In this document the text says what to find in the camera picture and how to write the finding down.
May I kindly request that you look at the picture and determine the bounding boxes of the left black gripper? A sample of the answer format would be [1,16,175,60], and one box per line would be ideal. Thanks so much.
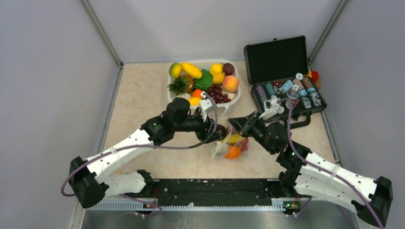
[173,109,223,144]

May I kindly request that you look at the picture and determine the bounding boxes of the green leafy vegetable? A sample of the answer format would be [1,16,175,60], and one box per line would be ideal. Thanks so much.
[194,69,213,91]

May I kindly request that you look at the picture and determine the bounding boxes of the black poker chip case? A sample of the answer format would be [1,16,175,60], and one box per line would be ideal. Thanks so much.
[244,36,327,129]

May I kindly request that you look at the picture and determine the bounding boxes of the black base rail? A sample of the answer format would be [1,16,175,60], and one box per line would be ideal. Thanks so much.
[123,178,304,212]

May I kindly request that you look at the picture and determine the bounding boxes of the green yellow mango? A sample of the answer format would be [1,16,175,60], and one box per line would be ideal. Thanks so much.
[169,62,183,78]

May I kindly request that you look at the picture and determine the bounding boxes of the orange persimmon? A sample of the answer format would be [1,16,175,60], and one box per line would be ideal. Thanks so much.
[224,146,241,159]

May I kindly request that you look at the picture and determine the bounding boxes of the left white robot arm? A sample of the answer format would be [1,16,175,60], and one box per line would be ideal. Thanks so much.
[61,98,228,208]

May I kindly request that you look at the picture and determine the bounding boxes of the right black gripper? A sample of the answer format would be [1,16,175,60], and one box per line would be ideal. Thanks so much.
[228,111,277,155]

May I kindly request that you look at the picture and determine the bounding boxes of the pineapple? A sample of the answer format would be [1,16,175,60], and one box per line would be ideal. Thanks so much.
[180,74,194,93]

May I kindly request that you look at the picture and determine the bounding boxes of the yellow lemon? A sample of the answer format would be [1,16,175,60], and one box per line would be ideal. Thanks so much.
[188,97,202,106]

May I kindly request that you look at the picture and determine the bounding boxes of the purple grape bunch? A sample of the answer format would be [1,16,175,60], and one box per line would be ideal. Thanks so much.
[208,84,231,104]

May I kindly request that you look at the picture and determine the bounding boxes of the small orange tangerine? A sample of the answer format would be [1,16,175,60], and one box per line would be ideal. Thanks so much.
[192,89,203,98]

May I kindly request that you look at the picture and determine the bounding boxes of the dark purple passion fruit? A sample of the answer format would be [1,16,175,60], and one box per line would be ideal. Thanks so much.
[223,63,235,76]

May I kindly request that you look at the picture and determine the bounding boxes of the white plastic fruit basket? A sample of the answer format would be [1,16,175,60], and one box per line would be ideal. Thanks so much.
[167,59,241,109]

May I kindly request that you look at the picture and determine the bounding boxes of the clear zip top bag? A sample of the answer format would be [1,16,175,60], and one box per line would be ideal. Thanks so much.
[210,106,249,160]

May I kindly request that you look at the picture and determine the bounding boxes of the white peeled banana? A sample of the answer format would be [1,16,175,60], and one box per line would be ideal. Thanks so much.
[212,141,229,157]

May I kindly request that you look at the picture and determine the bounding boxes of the yellow wrinkled fruit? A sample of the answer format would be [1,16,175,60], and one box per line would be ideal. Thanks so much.
[213,72,225,84]

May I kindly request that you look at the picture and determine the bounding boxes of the peach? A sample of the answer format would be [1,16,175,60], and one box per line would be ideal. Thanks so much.
[222,75,239,93]

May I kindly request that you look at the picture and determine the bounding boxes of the green pineapple crown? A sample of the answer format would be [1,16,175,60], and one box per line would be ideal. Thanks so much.
[168,77,189,96]

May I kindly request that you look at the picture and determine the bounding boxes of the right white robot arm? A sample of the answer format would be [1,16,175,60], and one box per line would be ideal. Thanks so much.
[227,112,393,229]

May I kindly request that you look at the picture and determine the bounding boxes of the dark purple plum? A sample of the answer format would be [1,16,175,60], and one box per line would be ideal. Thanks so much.
[215,125,228,138]

